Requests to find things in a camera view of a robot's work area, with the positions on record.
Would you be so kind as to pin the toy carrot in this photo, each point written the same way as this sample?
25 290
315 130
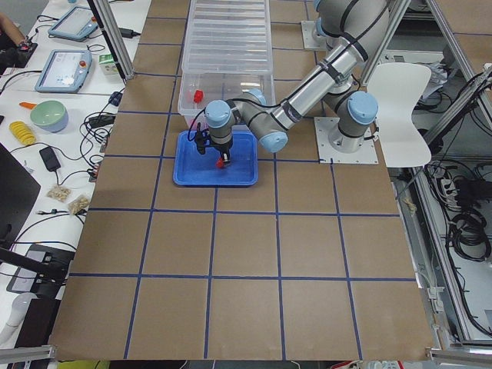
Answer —
27 105

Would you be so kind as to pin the green white carton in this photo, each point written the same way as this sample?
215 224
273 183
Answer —
107 64

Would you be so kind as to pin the aluminium frame post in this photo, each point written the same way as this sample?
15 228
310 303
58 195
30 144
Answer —
112 35

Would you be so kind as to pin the black power adapter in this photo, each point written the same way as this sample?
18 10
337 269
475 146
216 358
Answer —
49 159

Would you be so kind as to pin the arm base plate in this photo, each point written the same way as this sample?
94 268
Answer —
335 148
312 39

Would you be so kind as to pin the grey teach pendant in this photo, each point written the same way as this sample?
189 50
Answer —
75 25
65 71

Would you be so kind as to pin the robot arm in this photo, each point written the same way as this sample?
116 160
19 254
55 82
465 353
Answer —
330 81
363 21

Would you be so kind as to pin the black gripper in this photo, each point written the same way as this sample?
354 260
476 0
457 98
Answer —
223 145

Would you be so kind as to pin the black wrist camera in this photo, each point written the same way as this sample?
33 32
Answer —
199 137

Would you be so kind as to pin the green bowl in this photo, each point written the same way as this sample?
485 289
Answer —
51 116

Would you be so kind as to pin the blue plastic tray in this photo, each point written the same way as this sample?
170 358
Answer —
193 169

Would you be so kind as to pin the snack bag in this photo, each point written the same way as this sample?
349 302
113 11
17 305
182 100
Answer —
79 204
59 193

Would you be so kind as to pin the clear plastic box lid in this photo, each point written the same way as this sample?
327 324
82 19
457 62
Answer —
231 37

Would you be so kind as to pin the yellow toy corn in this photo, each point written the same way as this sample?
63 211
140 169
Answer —
22 133

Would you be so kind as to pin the clear plastic storage box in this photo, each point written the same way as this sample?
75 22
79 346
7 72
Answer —
220 87

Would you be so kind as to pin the white plastic chair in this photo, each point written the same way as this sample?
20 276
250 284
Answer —
397 87

